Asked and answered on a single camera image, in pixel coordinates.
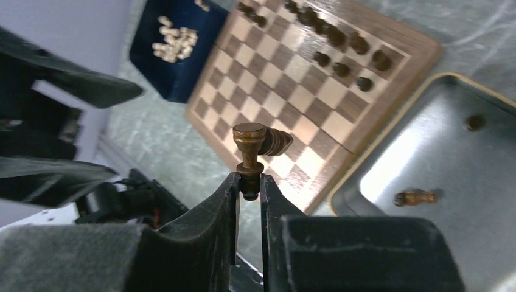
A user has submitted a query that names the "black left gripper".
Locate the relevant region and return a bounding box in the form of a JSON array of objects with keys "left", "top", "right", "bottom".
[{"left": 1, "top": 27, "right": 143, "bottom": 207}]

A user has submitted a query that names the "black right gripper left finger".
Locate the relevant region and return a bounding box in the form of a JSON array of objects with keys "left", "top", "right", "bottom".
[{"left": 1, "top": 173, "right": 239, "bottom": 291}]

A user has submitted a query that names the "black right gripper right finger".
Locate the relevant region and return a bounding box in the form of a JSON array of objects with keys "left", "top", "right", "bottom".
[{"left": 260, "top": 175, "right": 465, "bottom": 291}]

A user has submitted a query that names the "dark chess piece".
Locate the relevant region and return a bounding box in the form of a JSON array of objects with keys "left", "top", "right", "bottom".
[
  {"left": 251, "top": 15, "right": 267, "bottom": 28},
  {"left": 349, "top": 32, "right": 369, "bottom": 55},
  {"left": 258, "top": 127, "right": 293, "bottom": 156},
  {"left": 322, "top": 23, "right": 346, "bottom": 47},
  {"left": 232, "top": 123, "right": 266, "bottom": 201},
  {"left": 297, "top": 6, "right": 318, "bottom": 26},
  {"left": 356, "top": 77, "right": 374, "bottom": 92},
  {"left": 371, "top": 50, "right": 392, "bottom": 71},
  {"left": 237, "top": 2, "right": 254, "bottom": 15},
  {"left": 332, "top": 62, "right": 350, "bottom": 78}
]

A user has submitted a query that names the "dark chess piece eleventh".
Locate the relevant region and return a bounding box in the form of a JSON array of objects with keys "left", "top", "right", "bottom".
[{"left": 313, "top": 51, "right": 331, "bottom": 68}]

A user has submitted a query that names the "dark chess piece twelfth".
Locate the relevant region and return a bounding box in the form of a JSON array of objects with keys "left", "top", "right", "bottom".
[{"left": 283, "top": 0, "right": 299, "bottom": 13}]

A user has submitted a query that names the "light chess pieces pile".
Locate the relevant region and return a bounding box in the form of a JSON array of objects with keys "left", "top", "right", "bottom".
[{"left": 152, "top": 15, "right": 199, "bottom": 63}]

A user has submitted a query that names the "wooden chess board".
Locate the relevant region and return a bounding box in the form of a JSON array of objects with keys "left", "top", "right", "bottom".
[{"left": 186, "top": 1, "right": 442, "bottom": 213}]

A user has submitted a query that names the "dark pawn in tin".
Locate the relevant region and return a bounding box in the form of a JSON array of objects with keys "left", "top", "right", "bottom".
[{"left": 394, "top": 191, "right": 438, "bottom": 207}]

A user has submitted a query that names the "blue tray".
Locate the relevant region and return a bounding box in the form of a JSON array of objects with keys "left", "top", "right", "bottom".
[{"left": 129, "top": 1, "right": 229, "bottom": 103}]

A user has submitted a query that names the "yellow metal tin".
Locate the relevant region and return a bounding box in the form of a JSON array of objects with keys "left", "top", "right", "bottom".
[{"left": 329, "top": 73, "right": 515, "bottom": 291}]

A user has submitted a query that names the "dark piece tin edge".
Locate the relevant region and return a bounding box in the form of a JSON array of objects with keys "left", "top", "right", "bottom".
[{"left": 465, "top": 114, "right": 486, "bottom": 131}]

